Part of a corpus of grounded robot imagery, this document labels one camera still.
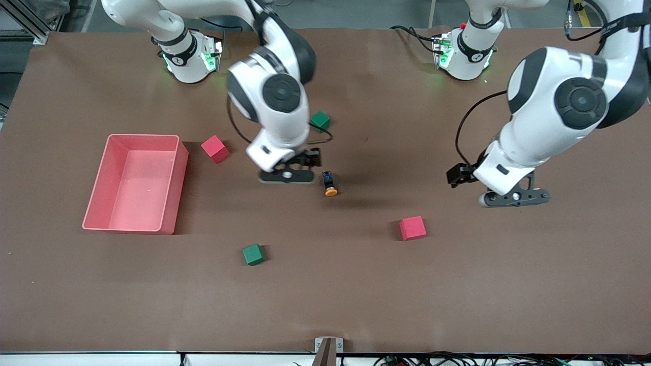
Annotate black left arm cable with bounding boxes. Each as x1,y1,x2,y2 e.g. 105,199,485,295
455,0,618,166

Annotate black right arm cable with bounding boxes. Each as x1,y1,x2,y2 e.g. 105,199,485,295
227,97,334,149

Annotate white table edge rail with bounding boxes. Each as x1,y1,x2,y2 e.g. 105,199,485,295
0,351,377,366

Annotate metal table edge bracket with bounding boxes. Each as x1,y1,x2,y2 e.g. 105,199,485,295
314,337,344,366

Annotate black left base cable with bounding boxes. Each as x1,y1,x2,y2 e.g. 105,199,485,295
389,25,439,54

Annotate tangled cable bundle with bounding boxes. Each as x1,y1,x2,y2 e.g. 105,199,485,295
374,352,651,366

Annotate green cube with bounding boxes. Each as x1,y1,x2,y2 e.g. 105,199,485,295
309,111,331,134
242,243,265,266

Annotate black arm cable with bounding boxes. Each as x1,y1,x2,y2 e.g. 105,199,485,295
455,0,618,166
227,97,334,149

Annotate aluminium frame profile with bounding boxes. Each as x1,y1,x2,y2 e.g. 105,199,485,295
0,8,49,45

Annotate orange capped push button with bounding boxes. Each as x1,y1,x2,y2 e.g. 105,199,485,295
321,171,339,198

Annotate pink plastic tray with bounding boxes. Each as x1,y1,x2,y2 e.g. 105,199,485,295
84,134,189,235

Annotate red cube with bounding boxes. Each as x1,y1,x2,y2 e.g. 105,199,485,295
399,216,427,241
200,135,231,165

